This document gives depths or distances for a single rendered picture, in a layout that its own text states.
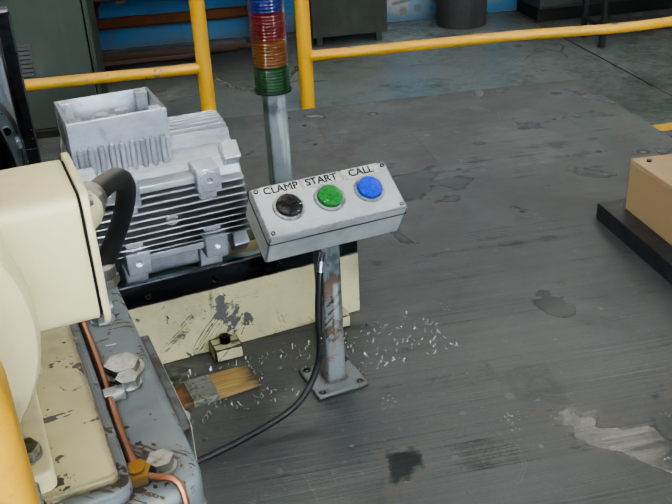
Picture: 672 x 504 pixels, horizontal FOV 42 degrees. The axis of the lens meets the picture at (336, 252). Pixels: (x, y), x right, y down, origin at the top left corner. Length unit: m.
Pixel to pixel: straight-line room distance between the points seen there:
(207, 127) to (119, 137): 0.12
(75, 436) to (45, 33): 3.86
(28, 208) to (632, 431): 0.82
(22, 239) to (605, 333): 0.95
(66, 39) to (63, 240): 3.89
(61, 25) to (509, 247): 3.14
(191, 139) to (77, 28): 3.19
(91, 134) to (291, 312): 0.38
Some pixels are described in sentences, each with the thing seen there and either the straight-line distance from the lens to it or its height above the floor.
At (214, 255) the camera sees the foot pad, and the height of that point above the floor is 0.96.
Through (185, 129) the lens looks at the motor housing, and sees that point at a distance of 1.13.
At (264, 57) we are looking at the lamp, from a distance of 1.47.
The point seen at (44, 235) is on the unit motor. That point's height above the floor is 1.30.
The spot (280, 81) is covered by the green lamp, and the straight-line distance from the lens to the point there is 1.48.
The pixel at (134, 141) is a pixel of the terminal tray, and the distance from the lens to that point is 1.09.
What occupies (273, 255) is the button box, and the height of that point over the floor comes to 1.02.
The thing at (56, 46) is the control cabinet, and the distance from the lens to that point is 4.32.
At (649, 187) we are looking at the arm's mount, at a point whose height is 0.89.
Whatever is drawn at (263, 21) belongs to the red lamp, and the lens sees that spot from 1.45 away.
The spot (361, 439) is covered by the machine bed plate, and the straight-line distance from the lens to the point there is 1.05.
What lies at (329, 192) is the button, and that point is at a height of 1.07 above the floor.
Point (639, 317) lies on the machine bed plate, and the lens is 1.31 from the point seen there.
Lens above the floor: 1.47
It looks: 28 degrees down
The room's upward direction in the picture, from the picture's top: 3 degrees counter-clockwise
